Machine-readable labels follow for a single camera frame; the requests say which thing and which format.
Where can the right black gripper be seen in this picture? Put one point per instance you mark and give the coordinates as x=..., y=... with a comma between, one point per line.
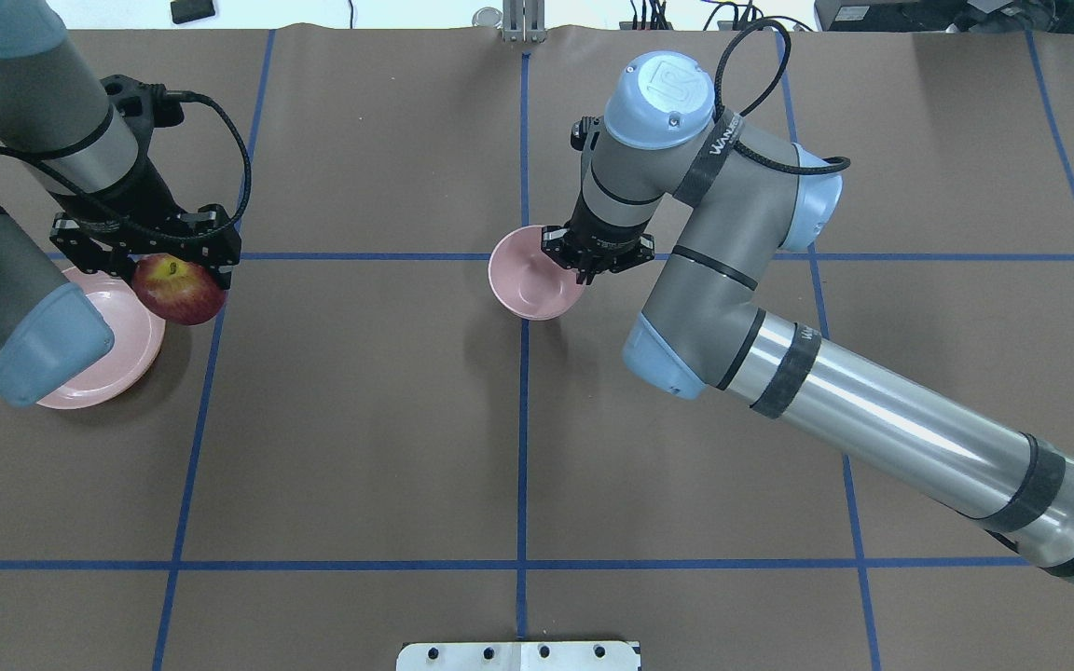
x=604, y=238

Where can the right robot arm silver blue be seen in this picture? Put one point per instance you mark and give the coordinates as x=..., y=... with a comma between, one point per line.
x=756, y=198

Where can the aluminium frame post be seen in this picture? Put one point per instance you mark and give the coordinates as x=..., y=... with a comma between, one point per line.
x=523, y=21

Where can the pink bowl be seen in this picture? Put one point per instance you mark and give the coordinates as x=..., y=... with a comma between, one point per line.
x=527, y=282

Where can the red yellow apple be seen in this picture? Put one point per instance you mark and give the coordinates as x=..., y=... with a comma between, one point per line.
x=177, y=291

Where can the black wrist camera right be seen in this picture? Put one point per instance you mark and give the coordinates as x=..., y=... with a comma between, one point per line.
x=584, y=133

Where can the brown paper table cover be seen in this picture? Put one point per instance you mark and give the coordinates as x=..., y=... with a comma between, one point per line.
x=368, y=450

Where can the pink plate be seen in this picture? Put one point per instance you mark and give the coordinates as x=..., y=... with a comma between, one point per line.
x=138, y=333

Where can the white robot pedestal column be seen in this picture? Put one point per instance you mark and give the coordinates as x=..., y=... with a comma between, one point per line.
x=521, y=655

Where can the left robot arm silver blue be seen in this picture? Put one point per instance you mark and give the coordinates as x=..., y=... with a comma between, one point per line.
x=80, y=192

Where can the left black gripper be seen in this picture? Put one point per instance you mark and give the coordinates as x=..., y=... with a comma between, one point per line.
x=147, y=198

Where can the small black square sensor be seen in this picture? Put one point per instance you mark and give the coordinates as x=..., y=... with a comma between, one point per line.
x=183, y=12

